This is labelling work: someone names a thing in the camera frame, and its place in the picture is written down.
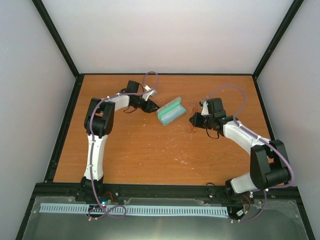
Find grey leather glasses case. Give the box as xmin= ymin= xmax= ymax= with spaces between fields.
xmin=156 ymin=96 xmax=187 ymax=126

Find light blue cleaning cloth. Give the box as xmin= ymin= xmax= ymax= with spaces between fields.
xmin=161 ymin=105 xmax=186 ymax=125

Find red thin-frame sunglasses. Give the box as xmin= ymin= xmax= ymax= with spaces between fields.
xmin=189 ymin=104 xmax=201 ymax=135

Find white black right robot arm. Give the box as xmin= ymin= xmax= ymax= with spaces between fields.
xmin=189 ymin=98 xmax=294 ymax=199

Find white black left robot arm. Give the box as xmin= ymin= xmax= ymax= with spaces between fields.
xmin=80 ymin=80 xmax=160 ymax=202

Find metal front plate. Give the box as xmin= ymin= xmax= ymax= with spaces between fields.
xmin=22 ymin=197 xmax=308 ymax=240

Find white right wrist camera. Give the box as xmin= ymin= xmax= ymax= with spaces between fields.
xmin=199 ymin=101 xmax=209 ymax=116

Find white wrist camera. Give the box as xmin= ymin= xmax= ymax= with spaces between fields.
xmin=199 ymin=101 xmax=209 ymax=116
xmin=142 ymin=84 xmax=157 ymax=101

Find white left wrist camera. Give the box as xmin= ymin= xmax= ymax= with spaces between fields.
xmin=142 ymin=84 xmax=157 ymax=101

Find black aluminium frame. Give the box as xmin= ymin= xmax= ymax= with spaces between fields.
xmin=14 ymin=0 xmax=316 ymax=240

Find light blue slotted cable duct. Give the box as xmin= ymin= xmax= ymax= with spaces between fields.
xmin=39 ymin=203 xmax=229 ymax=218

